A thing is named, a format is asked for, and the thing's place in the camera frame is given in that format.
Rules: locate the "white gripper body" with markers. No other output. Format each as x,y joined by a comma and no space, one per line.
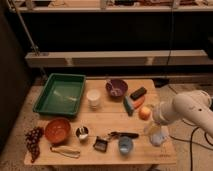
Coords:
158,114

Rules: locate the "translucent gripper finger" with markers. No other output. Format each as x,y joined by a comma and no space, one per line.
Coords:
150,106
150,128

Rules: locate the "light blue cloth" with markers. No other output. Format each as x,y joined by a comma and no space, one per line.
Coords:
158,137

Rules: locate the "green yellow sponge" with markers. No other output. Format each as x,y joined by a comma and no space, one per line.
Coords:
128,106

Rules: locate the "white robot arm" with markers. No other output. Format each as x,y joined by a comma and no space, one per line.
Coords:
193,106

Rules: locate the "blue cup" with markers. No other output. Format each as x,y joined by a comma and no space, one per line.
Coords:
125,145

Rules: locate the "white plastic cup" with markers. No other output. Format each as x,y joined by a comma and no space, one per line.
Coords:
93,97

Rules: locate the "small metal cup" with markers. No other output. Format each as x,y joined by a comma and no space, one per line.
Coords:
82,133

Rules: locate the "orange fruit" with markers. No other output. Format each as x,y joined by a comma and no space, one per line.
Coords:
144,113

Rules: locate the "orange carrot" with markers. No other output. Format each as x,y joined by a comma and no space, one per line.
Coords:
138,102

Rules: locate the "purple bowl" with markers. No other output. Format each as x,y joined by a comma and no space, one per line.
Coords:
116,87

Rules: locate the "wooden shelf beam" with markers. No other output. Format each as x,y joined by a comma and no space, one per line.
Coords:
118,58

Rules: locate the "small dark square dish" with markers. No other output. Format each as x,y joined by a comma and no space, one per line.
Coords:
100,144

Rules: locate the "green plastic tray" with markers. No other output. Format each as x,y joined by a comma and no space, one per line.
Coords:
61,95

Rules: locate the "orange bowl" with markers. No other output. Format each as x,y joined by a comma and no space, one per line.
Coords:
57,130

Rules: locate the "bunch of dark grapes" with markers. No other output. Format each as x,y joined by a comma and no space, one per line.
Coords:
32,139

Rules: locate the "metal pole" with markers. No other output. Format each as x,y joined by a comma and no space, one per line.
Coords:
34,47

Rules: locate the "black handled tool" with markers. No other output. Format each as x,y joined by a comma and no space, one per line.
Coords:
120,134

